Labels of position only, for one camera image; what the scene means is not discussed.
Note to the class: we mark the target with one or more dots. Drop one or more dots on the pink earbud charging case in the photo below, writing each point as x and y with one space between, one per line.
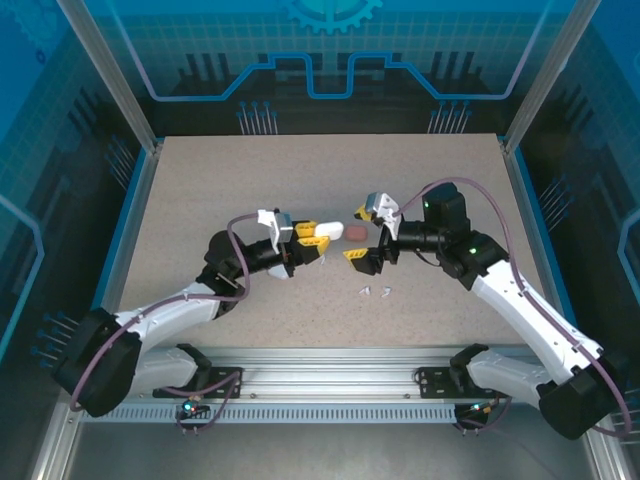
356 233

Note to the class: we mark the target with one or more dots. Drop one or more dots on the white earbud charging case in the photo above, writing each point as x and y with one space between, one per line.
332 230
280 273

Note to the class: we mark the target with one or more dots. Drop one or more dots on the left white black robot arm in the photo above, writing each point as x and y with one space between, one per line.
165 315

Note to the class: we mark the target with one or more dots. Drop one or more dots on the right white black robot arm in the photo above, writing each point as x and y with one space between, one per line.
530 310

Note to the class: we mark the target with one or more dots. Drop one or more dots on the small circuit board with LEDs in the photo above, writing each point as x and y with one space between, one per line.
190 409
475 410

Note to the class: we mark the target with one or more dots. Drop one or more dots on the blue aluminium side rail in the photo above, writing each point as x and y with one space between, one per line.
135 215
530 210

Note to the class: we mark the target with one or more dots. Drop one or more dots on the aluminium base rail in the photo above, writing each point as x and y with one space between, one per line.
325 372

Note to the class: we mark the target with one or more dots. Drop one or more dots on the aluminium frame post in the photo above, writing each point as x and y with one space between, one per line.
550 75
115 80

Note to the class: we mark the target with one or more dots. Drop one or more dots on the aluminium lower frame beam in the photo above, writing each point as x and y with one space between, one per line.
607 460
55 450

